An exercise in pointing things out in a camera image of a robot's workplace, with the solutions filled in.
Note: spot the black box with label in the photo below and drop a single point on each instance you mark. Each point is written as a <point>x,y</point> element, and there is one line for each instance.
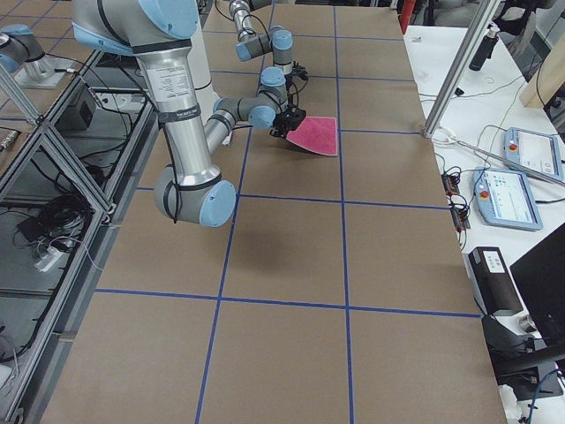
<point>495,286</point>

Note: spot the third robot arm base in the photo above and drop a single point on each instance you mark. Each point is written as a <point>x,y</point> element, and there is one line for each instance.
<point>23,56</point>

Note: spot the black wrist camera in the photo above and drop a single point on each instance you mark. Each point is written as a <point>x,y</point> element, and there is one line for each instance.
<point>294,117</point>

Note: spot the teach pendant tablet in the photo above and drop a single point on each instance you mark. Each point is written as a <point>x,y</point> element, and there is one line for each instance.
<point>534,150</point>
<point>505,199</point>

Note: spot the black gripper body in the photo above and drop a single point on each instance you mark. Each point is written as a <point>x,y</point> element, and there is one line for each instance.
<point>282,124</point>
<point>295,71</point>

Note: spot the reacher grabber stick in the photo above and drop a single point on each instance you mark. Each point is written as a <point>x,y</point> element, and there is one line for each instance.
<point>450,140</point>

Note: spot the black water bottle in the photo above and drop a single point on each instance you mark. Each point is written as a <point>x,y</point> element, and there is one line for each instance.
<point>485,48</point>

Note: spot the aluminium frame cage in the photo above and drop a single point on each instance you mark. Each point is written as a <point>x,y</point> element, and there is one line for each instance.
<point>66,182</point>

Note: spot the small circuit board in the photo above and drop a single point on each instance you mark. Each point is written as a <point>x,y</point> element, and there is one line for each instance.
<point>458,206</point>

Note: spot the pink towel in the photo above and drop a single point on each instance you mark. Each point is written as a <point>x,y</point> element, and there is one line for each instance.
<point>317,135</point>

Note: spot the far teach pendant tablet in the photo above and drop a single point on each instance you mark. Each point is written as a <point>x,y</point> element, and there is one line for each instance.
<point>534,150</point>

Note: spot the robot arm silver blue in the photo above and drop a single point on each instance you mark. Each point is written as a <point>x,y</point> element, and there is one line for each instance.
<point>254,39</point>
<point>159,35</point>

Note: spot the white power strip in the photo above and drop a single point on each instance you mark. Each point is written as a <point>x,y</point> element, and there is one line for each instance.
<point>48,260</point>

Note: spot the black monitor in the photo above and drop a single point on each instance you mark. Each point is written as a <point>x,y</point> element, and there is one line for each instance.
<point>539,278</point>

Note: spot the aluminium frame post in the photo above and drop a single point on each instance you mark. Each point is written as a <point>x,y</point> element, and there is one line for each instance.
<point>468,47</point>

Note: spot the near teach pendant tablet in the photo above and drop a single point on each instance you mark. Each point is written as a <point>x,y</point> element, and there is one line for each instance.
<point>505,199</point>

